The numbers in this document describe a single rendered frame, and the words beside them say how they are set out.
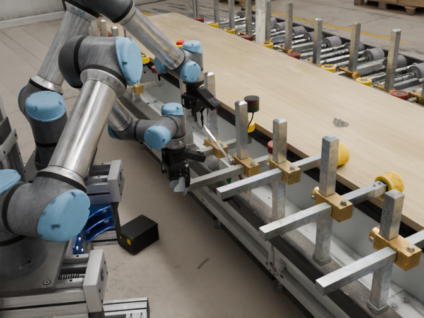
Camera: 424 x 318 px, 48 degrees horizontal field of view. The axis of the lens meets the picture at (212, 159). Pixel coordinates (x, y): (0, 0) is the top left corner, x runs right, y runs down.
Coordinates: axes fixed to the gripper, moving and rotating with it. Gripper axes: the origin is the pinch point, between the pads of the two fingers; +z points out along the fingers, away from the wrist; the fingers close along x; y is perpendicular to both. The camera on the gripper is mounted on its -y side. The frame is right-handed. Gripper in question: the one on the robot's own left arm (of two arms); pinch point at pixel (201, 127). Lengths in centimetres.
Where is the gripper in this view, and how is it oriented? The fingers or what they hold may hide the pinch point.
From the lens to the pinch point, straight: 201.0
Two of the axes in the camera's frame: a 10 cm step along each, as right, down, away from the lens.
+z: 0.5, 8.8, 4.8
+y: -7.5, -2.8, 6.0
